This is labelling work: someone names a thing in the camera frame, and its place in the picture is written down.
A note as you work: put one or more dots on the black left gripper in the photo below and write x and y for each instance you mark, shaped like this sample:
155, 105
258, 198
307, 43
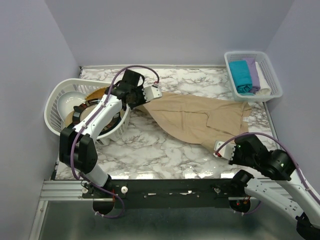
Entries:
139, 89

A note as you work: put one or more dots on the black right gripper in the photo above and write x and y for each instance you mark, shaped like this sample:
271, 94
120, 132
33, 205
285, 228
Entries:
234, 159

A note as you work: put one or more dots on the beige t shirt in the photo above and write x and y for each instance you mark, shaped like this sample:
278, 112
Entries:
199, 120

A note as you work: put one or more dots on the white rectangular plastic basket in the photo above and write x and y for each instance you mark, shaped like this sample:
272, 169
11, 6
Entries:
267, 71

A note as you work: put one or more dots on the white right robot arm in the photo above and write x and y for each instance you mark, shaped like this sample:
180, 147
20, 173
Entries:
303, 208

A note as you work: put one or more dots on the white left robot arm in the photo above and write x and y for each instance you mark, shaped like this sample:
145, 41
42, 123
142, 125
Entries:
77, 147

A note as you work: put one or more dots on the woven tan placemat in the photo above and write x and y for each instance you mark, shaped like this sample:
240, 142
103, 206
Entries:
97, 94

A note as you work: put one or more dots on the striped rim ceramic plate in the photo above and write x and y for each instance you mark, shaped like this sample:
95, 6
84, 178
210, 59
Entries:
81, 111

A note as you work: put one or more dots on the white bowl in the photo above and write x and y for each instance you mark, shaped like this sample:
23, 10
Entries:
67, 101

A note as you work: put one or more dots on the white rolled t shirt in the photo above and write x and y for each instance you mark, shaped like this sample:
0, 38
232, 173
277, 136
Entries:
265, 89

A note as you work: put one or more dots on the purple rolled t shirt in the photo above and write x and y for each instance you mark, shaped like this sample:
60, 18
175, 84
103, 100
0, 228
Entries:
253, 74

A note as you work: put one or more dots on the white round dish basket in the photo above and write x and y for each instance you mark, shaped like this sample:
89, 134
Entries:
55, 123

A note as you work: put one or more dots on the teal rolled t shirt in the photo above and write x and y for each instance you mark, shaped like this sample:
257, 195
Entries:
241, 77

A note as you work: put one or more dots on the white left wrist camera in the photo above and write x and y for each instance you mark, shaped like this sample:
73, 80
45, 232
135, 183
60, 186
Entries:
151, 93

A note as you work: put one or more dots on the aluminium frame rail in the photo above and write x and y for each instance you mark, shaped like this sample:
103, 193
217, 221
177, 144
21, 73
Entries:
71, 190

